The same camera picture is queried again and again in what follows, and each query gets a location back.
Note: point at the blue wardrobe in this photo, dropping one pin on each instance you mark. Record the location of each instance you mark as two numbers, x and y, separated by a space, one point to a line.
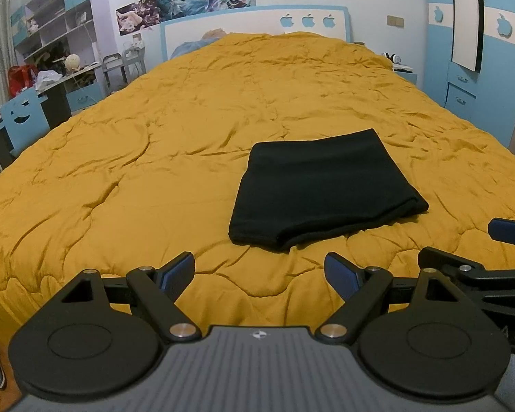
502 94

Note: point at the black and white headphones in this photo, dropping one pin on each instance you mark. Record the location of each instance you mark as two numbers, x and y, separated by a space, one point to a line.
391 57

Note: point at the red bag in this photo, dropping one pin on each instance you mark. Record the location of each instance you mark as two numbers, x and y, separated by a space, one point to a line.
20 80

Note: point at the blue pillow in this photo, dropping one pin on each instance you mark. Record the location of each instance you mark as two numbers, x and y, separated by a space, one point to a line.
193 45

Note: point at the wardrobe mirror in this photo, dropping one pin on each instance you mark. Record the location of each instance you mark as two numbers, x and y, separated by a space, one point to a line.
465 17

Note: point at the white and blue bookshelf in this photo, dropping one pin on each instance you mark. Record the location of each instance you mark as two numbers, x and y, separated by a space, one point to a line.
51 17

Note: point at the yellow blanket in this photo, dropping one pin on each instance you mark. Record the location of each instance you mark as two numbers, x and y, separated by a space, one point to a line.
154 158

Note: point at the blue nightstand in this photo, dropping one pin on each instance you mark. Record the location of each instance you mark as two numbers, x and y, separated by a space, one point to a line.
405 76

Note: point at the beige wall switch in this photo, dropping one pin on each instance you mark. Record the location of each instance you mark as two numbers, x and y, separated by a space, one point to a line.
395 20

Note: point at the round cream ball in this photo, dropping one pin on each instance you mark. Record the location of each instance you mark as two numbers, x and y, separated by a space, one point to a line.
73 61

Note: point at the blue smiling face chair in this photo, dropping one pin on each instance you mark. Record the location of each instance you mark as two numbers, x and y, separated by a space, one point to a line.
23 120

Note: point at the grey stool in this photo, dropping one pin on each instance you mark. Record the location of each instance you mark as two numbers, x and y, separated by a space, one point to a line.
113 68
135 62

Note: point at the white and blue headboard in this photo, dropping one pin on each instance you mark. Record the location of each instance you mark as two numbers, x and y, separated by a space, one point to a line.
240 21

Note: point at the black pants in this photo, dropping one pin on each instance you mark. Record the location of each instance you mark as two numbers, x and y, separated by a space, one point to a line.
317 189

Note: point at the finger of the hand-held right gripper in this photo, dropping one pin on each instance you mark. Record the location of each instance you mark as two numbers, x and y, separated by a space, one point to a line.
510 231
450 261

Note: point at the white plastic bag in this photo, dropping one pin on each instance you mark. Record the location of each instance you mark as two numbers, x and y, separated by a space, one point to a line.
48 78

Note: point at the desk with blue drawer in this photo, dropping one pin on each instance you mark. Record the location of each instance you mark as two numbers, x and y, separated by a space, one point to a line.
83 96

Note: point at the pink figure wall poster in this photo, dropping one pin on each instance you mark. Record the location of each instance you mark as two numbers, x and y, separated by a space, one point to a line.
137 17

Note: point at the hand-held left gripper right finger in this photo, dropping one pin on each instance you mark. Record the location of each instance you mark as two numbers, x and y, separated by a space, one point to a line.
342 275

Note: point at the dark teal wall poster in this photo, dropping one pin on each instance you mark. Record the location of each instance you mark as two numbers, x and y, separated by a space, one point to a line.
180 2

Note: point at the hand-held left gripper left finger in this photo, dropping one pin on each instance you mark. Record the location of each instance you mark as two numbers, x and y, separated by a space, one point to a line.
178 274

